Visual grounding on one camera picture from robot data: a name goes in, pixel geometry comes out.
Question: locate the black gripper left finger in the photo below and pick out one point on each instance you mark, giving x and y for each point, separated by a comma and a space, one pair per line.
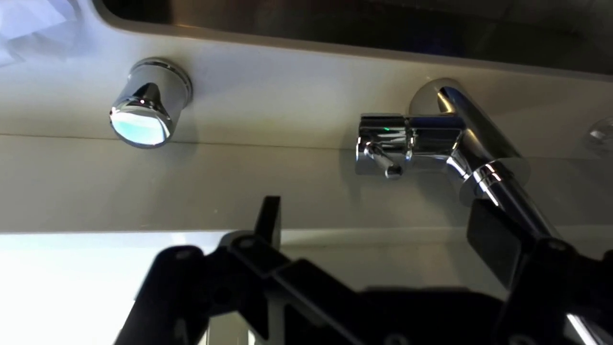
269, 224

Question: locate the stainless steel sink basin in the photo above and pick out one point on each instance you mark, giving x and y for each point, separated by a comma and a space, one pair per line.
562, 36

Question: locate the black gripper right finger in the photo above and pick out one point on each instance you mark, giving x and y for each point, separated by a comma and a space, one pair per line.
499, 243

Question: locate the chrome faucet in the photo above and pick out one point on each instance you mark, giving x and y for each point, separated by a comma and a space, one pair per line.
447, 130

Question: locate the chrome round button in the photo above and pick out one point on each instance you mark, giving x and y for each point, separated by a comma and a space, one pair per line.
148, 109

